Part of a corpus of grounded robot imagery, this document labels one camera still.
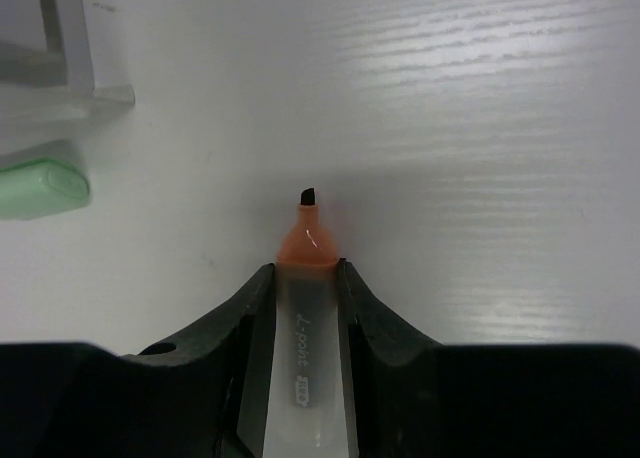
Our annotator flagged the orange highlighter marker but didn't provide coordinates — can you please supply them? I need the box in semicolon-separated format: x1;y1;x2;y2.
266;188;342;457

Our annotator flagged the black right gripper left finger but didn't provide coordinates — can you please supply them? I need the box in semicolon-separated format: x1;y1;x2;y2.
1;264;275;457

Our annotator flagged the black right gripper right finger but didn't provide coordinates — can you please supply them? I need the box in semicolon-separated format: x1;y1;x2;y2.
337;261;639;457

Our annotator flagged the white slotted organizer box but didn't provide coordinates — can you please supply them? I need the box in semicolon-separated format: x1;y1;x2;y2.
1;0;135;123

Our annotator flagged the green marker cap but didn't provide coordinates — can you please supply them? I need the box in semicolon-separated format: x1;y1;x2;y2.
1;158;90;221

